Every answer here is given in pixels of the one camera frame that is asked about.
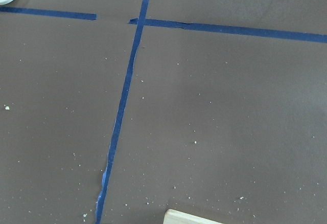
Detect wooden cutting board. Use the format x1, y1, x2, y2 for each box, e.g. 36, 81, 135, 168
163, 209, 221, 224

